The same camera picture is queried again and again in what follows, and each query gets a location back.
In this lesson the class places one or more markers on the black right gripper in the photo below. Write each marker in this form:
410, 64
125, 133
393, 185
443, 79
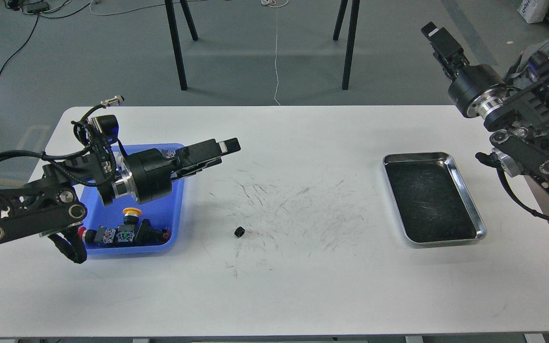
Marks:
475, 89

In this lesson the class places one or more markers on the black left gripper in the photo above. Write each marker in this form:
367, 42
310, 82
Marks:
150, 172

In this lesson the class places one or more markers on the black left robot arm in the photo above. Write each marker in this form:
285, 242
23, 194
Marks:
50, 206

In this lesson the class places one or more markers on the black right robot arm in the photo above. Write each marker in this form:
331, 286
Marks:
516, 152

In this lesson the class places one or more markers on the blue plastic tray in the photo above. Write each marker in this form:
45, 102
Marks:
163, 213

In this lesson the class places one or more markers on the white cardboard box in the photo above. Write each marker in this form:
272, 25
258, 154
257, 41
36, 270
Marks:
533, 11

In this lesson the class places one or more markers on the black right stand legs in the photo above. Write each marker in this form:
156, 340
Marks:
350, 45

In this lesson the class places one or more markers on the black stand legs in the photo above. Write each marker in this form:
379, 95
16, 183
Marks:
350, 45
174, 34

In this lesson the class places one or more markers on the silver metal tray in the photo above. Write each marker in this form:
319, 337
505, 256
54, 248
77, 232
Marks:
433, 202

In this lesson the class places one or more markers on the black left stand legs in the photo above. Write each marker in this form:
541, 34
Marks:
174, 34

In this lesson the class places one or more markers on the green push button switch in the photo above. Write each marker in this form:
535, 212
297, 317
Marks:
169, 154

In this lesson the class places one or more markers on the yellow push button switch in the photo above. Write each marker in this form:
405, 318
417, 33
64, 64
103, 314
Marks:
131, 216

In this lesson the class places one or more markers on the red push button switch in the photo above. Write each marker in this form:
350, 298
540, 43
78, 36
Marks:
129, 234

